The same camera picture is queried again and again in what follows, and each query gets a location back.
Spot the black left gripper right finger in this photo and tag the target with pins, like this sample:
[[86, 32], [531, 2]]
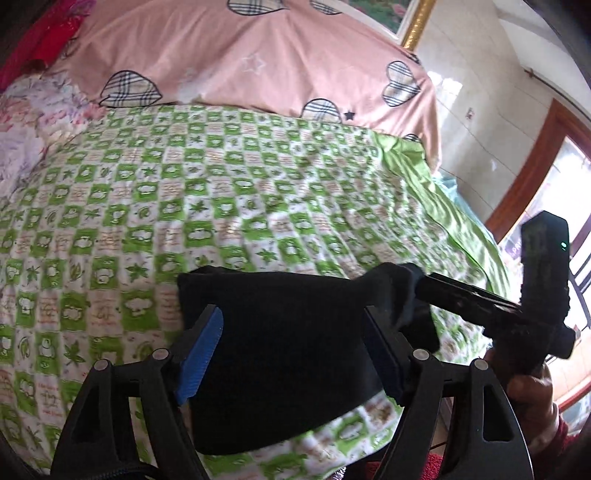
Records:
[[422, 384]]

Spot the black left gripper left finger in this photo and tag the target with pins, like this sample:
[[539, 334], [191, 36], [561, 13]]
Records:
[[97, 440]]

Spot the black pants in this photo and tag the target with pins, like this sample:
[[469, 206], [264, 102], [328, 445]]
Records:
[[291, 357]]

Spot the person's right hand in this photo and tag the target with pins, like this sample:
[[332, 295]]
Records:
[[536, 411]]

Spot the red fuzzy sweater sleeve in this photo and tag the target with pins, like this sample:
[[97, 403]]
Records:
[[485, 444]]

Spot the green white patterned bedsheet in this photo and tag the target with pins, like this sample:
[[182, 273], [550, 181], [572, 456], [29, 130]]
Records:
[[92, 246]]

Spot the floral lilac blanket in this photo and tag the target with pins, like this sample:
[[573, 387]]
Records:
[[39, 112]]

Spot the gold framed picture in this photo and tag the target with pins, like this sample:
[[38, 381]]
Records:
[[405, 19]]

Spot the pink quilt with plaid hearts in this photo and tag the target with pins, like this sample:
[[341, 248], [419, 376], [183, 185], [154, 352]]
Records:
[[315, 60]]

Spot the red pillow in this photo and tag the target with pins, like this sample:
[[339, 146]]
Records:
[[33, 33]]

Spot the wooden window frame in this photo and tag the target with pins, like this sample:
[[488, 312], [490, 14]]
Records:
[[560, 123]]

